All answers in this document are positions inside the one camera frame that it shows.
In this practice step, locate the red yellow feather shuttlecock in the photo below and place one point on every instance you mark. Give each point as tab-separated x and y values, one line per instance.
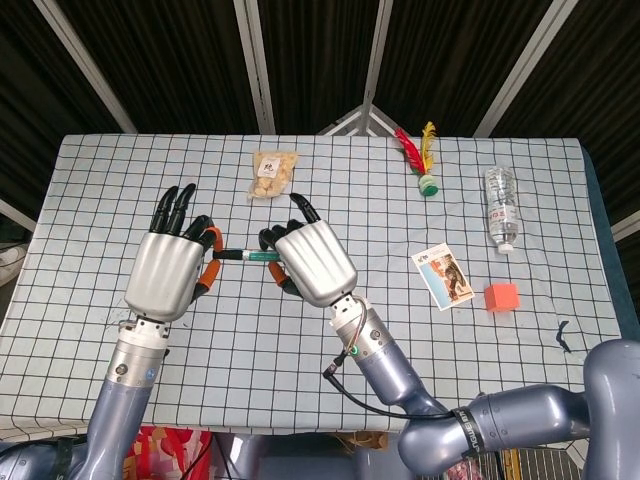
426	183

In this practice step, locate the right blue grey robot arm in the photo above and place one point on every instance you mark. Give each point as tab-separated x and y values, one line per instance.
390	370

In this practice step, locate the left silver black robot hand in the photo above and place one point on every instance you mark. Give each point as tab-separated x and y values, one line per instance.
160	272

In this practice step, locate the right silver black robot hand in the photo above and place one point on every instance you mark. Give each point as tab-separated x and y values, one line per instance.
312	262

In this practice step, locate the white metal partition post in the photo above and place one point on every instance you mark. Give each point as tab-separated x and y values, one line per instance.
627	226
85	65
15	214
255	65
520	65
374	60

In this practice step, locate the grey plastic chair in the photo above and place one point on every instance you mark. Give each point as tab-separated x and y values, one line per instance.
300	460

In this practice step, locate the white rounded object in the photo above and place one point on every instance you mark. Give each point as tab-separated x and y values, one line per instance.
11	256

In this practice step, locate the black marker cap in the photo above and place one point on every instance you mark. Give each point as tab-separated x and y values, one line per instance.
229	254

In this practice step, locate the yellow upright bar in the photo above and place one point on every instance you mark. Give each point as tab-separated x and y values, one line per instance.
510	465

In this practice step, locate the orange foam cube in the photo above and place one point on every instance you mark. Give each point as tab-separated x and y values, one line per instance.
501	298

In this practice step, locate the white black checkered tablecloth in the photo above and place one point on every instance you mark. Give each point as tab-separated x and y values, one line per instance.
250	350

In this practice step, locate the light wooden piece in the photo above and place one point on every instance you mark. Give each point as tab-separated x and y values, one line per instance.
362	441

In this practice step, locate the white metal partition foot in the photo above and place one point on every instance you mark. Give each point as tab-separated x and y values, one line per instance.
350	122

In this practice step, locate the green white marker body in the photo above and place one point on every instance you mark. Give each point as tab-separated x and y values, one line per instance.
260	256

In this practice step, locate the red patterned shopping bag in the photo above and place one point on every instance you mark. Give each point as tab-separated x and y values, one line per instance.
170	452

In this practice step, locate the clear bag of beige snacks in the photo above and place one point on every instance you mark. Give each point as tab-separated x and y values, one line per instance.
270	175

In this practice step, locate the left blue grey robot arm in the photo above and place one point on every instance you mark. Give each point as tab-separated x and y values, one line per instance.
125	400

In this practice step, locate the blue table underlay cloth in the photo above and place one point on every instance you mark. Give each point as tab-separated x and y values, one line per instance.
600	210

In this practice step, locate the small black curved scrap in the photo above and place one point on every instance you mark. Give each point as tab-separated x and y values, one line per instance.
561	337

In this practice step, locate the clear plastic water bottle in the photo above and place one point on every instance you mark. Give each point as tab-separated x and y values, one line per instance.
501	205

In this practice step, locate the printed picture card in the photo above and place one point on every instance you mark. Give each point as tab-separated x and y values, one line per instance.
442	277

